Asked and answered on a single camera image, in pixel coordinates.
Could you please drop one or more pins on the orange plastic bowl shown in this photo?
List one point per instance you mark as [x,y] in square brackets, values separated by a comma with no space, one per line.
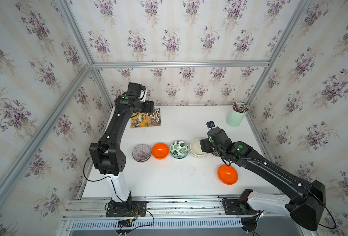
[227,175]
[160,151]

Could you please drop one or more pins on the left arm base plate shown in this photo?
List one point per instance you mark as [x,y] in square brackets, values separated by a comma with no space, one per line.
[118,209]

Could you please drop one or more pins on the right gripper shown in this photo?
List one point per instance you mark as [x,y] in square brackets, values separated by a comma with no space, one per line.
[204,144]

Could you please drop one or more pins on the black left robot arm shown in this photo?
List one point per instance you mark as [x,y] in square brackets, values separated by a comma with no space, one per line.
[107,156]

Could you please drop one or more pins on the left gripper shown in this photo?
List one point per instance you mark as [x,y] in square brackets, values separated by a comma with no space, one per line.
[151,107]

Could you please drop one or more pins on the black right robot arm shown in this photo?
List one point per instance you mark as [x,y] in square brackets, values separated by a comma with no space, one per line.
[303,201]

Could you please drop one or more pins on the yellow illustrated children's book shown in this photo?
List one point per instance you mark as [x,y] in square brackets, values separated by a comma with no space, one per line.
[139,120]

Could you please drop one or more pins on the mint green pen cup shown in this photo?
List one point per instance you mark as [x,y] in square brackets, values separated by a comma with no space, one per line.
[236,114]

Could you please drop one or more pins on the pink striped bowl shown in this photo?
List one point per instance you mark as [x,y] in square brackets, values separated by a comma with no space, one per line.
[141,153]

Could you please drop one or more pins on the green leaf bowl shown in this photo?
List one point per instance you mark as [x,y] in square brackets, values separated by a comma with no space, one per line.
[179,147]

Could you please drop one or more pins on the small circuit board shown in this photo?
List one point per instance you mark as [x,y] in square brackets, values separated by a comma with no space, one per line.
[127,223]

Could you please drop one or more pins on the green leaf bowl resting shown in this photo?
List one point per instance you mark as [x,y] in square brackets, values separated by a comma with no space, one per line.
[179,156]

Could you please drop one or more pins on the aluminium mounting rail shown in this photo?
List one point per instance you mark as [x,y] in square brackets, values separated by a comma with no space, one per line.
[161,207]

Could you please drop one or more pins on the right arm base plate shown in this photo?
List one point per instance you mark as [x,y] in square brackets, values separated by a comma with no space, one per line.
[235,207]

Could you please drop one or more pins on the white ceramic bowl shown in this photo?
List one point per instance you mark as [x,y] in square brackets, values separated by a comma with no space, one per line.
[195,149]

